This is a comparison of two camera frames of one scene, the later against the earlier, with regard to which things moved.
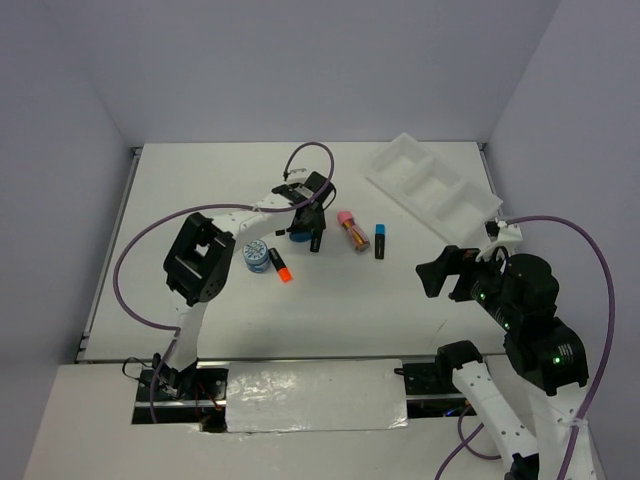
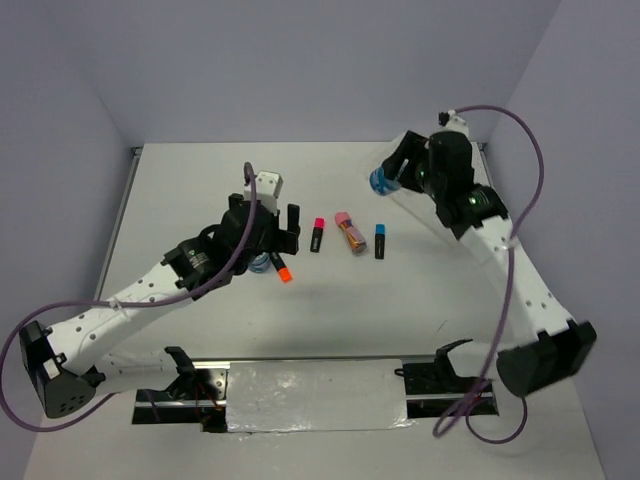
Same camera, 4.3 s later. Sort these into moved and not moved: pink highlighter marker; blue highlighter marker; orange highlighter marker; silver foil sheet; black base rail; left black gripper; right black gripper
Moved: left black gripper; right black gripper
Not moved: silver foil sheet; pink highlighter marker; orange highlighter marker; black base rail; blue highlighter marker
